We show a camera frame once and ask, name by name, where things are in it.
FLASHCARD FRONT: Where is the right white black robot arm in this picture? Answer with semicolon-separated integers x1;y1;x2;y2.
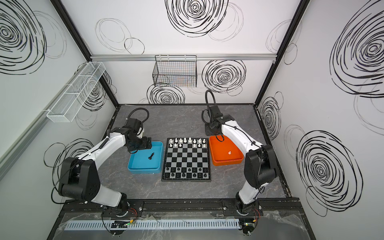
202;105;278;216

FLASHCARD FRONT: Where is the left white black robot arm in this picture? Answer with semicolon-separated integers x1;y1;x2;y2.
58;118;152;213

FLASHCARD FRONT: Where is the black white chess board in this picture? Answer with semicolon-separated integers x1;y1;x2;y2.
162;138;211;182

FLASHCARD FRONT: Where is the teal plastic tray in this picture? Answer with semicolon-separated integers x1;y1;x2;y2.
128;142;164;174

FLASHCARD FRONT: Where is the orange plastic tray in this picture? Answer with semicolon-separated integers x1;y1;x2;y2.
209;136;244;166

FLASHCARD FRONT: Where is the black wire basket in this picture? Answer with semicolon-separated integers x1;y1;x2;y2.
152;55;198;88

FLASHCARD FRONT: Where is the clear wire wall shelf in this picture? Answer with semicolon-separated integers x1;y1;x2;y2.
47;62;106;123

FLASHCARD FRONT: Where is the black mounting rail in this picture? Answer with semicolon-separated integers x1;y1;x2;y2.
59;198;304;217

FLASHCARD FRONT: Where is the white slotted cable duct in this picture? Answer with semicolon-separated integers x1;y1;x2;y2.
64;219;241;231

